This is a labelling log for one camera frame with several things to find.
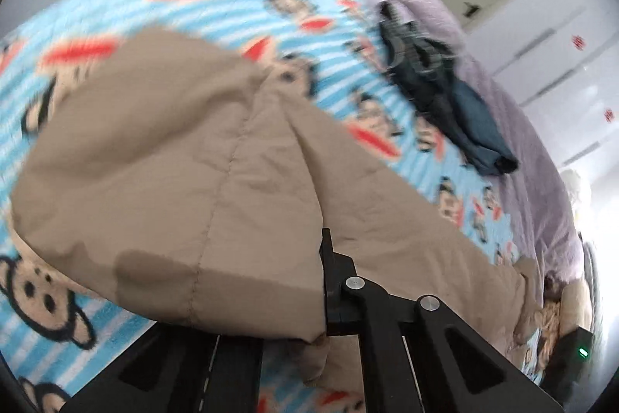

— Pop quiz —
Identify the dark teal folded garment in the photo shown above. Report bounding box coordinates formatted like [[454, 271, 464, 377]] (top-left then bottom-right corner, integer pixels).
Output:
[[379, 2, 519, 176]]

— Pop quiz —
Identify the white wardrobe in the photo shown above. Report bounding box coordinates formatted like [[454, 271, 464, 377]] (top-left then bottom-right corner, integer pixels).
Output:
[[469, 0, 618, 183]]

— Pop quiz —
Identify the purple fleece blanket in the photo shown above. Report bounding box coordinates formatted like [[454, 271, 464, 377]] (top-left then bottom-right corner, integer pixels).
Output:
[[364, 0, 585, 287]]

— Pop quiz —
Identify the blue monkey print blanket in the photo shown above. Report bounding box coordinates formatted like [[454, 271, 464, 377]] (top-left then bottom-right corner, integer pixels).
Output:
[[1, 0, 519, 412]]

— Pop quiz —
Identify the black device with green light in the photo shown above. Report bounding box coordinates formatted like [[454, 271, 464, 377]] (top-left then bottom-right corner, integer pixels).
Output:
[[540, 326, 593, 407]]

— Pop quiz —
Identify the tan puffer jacket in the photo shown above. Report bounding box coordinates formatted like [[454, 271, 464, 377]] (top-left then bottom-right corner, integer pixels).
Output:
[[10, 29, 536, 392]]

